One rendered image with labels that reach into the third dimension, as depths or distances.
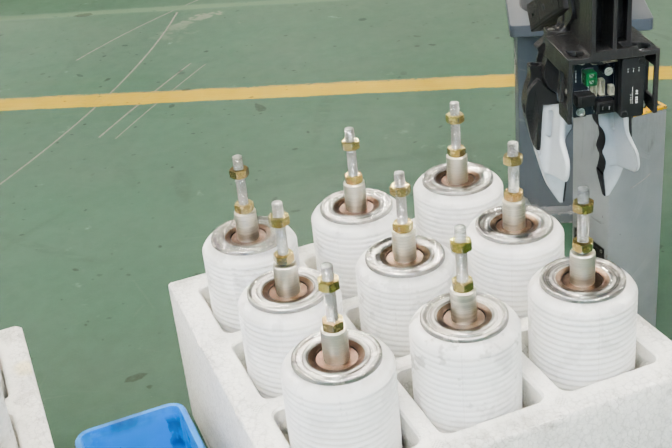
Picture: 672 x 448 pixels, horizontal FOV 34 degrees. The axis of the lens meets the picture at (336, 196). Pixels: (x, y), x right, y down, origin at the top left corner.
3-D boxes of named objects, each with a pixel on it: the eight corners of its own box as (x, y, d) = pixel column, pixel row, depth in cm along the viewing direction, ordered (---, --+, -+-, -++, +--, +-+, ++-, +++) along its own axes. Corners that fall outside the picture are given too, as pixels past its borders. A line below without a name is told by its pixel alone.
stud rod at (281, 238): (279, 274, 99) (269, 201, 96) (289, 272, 99) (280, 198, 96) (282, 279, 98) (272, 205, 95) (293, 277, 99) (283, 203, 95)
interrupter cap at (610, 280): (640, 298, 94) (640, 291, 94) (555, 312, 93) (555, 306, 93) (607, 256, 101) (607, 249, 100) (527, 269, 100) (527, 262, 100)
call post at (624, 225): (569, 340, 131) (571, 101, 117) (619, 324, 133) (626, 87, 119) (604, 371, 125) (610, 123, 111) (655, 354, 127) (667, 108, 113)
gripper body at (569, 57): (563, 134, 83) (564, -21, 78) (531, 93, 91) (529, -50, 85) (660, 120, 84) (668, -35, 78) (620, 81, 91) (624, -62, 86)
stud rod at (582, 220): (587, 267, 95) (589, 190, 92) (576, 266, 96) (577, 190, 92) (588, 261, 96) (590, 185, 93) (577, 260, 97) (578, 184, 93)
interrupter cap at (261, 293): (324, 316, 96) (323, 309, 96) (240, 317, 97) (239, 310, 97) (334, 271, 103) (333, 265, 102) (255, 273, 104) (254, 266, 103)
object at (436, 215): (410, 309, 128) (400, 171, 120) (486, 291, 130) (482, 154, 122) (439, 353, 120) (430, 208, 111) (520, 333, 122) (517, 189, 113)
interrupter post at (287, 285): (299, 300, 99) (295, 269, 97) (273, 301, 99) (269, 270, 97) (303, 286, 101) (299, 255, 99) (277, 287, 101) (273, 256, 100)
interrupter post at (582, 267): (600, 288, 96) (601, 255, 94) (574, 292, 96) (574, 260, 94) (590, 274, 98) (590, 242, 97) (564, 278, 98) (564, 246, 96)
